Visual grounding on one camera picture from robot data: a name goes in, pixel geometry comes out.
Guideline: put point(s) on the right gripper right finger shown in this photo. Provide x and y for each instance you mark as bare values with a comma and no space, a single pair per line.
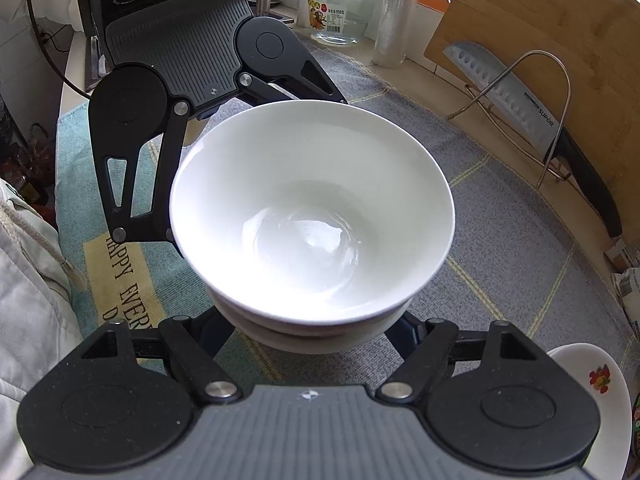
493,399

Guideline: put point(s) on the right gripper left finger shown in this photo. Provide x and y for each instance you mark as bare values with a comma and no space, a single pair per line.
124,396

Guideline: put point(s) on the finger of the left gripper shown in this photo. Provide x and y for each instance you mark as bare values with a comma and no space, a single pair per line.
276,65
130,107

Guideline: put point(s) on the stained white fruit plate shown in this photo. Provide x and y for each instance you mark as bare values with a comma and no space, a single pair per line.
600,375

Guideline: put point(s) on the white bowl pink flowers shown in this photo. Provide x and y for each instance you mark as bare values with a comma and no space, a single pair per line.
312,213

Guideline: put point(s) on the white sleeve forearm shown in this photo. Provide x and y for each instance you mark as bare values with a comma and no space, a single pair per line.
38,325

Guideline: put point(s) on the glass jar peach label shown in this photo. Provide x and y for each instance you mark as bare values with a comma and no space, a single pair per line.
340,23

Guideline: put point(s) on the clear cling film roll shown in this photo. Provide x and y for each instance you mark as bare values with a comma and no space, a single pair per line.
393,33

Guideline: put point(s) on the white plastic food bag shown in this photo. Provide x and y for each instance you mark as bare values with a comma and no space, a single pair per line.
626,278

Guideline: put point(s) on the bamboo cutting board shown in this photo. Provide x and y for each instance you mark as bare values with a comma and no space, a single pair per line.
593,82

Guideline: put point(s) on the steel wire rack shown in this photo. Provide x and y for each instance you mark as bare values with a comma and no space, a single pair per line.
498,83

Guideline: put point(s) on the steel kitchen knife black handle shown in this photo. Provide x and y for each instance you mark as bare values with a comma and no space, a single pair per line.
589,181

